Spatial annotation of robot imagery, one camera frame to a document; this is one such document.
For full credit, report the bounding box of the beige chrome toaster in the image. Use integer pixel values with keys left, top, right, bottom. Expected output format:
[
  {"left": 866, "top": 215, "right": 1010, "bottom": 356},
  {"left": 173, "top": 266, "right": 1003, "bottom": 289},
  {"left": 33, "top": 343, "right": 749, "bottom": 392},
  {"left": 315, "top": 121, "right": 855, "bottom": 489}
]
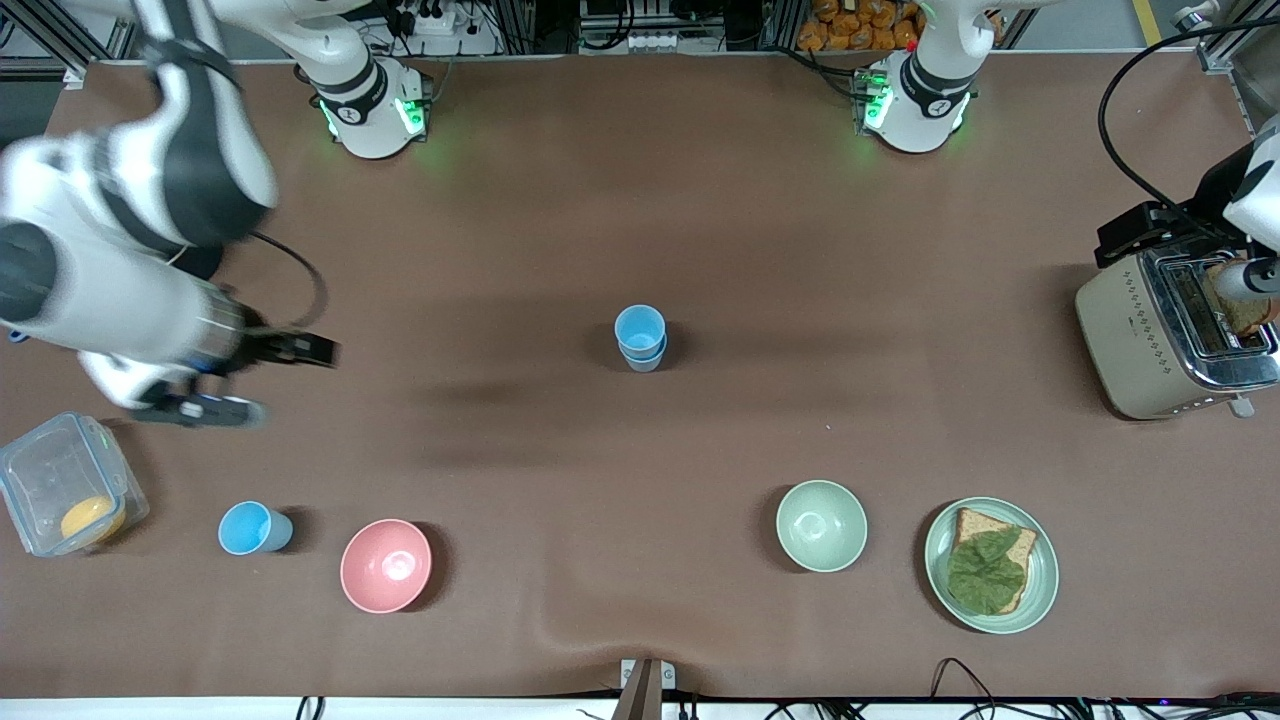
[{"left": 1075, "top": 240, "right": 1280, "bottom": 421}]

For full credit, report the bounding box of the dark bread slice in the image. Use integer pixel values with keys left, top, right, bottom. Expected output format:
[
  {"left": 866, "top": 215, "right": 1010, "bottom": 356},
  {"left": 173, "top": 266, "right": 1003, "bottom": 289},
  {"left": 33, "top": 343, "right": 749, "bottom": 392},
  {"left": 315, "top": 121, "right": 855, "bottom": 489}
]
[{"left": 1205, "top": 262, "right": 1280, "bottom": 338}]

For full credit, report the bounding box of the pink bowl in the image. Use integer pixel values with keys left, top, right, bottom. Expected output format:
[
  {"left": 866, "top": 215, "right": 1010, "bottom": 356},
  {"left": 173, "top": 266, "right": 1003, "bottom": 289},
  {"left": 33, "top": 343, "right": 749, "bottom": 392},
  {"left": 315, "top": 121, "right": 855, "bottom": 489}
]
[{"left": 340, "top": 518, "right": 433, "bottom": 614}]

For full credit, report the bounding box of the orange round food item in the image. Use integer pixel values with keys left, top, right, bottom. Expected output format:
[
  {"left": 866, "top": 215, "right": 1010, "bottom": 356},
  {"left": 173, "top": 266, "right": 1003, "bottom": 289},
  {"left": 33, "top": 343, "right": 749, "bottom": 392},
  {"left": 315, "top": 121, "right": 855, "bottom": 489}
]
[{"left": 60, "top": 496, "right": 128, "bottom": 546}]

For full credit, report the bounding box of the clear plastic lidded container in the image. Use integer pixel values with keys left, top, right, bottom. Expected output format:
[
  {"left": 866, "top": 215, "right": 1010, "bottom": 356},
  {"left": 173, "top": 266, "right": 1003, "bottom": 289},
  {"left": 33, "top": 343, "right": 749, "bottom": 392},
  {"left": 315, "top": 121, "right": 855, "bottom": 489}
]
[{"left": 0, "top": 412, "right": 151, "bottom": 558}]

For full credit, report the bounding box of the brown bread slice with lettuce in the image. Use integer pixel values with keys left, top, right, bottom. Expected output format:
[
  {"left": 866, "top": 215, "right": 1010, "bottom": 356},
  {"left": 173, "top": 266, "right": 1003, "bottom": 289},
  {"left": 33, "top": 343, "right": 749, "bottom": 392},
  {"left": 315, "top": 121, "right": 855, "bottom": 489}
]
[{"left": 948, "top": 507, "right": 1039, "bottom": 614}]

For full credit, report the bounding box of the brown table cover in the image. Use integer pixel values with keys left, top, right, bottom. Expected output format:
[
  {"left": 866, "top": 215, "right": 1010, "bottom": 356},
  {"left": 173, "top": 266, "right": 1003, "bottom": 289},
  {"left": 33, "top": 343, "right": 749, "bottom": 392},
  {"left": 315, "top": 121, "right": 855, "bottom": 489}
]
[{"left": 0, "top": 55, "right": 1280, "bottom": 701}]

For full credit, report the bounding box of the pale green plate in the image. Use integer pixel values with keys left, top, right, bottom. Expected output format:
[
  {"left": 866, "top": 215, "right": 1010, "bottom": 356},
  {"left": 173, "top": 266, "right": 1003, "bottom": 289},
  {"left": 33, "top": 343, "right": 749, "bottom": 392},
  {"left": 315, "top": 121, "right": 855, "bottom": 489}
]
[{"left": 924, "top": 497, "right": 1060, "bottom": 635}]

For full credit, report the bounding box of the bag of orange buns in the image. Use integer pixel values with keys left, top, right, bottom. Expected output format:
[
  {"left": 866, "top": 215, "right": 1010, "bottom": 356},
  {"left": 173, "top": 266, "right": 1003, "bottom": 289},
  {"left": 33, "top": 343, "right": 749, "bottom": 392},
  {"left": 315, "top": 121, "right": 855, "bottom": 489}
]
[{"left": 797, "top": 0, "right": 921, "bottom": 53}]

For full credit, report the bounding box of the white power strip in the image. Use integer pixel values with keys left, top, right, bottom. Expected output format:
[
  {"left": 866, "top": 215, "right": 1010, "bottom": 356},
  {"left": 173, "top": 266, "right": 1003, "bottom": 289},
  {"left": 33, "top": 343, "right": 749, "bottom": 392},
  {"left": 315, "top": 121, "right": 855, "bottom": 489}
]
[{"left": 385, "top": 3, "right": 458, "bottom": 37}]

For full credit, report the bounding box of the green lettuce leaf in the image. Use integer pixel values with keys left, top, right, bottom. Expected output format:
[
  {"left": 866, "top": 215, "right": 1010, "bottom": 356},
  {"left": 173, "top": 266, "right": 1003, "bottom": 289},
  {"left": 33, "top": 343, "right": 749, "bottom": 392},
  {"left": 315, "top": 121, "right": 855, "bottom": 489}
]
[{"left": 947, "top": 528, "right": 1028, "bottom": 613}]

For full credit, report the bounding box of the pale green bowl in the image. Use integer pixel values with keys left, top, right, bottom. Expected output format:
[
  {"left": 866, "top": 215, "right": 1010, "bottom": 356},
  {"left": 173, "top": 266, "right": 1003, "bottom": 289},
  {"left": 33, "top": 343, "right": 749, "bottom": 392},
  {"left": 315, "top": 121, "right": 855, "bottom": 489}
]
[{"left": 776, "top": 480, "right": 869, "bottom": 574}]

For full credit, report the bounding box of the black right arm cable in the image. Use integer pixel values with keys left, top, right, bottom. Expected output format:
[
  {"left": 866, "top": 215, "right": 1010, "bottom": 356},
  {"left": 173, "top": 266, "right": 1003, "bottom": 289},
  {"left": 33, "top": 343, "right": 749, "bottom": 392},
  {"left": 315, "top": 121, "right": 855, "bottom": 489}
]
[{"left": 248, "top": 231, "right": 329, "bottom": 333}]

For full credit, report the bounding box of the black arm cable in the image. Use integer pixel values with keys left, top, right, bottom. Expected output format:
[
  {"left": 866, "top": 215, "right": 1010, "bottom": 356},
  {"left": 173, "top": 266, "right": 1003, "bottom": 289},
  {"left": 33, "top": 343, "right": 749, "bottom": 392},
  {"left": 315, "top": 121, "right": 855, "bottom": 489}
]
[
  {"left": 248, "top": 231, "right": 329, "bottom": 333},
  {"left": 1097, "top": 18, "right": 1280, "bottom": 239}
]

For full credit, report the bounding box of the black saucepan with blue handle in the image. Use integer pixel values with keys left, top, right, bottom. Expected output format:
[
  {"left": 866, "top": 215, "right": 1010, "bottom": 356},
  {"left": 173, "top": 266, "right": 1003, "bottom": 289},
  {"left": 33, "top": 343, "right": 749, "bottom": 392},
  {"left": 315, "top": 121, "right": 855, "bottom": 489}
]
[{"left": 8, "top": 243, "right": 225, "bottom": 344}]

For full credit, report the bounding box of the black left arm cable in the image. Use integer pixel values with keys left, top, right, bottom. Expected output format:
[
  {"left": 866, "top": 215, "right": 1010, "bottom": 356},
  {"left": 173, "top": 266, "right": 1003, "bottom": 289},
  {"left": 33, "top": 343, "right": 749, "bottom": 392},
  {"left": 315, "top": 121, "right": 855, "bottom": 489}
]
[{"left": 1097, "top": 18, "right": 1280, "bottom": 239}]

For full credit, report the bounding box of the aluminium frame post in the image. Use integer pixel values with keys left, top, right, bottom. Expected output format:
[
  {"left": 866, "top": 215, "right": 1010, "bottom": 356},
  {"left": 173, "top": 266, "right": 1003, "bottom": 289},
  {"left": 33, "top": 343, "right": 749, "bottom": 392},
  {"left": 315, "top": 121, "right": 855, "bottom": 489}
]
[{"left": 1175, "top": 0, "right": 1280, "bottom": 76}]

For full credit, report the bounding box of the black looped floor cable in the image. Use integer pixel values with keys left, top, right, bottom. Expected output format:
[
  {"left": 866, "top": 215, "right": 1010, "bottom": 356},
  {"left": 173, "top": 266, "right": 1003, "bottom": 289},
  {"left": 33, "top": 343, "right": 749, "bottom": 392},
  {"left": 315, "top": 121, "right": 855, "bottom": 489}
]
[{"left": 930, "top": 657, "right": 1001, "bottom": 720}]

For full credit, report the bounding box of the metal clamp bracket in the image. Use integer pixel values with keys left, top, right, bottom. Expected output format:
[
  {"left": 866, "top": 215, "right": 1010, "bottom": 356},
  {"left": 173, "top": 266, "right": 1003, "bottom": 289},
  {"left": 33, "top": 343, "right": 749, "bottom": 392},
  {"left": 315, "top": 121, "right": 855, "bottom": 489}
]
[{"left": 612, "top": 658, "right": 677, "bottom": 720}]

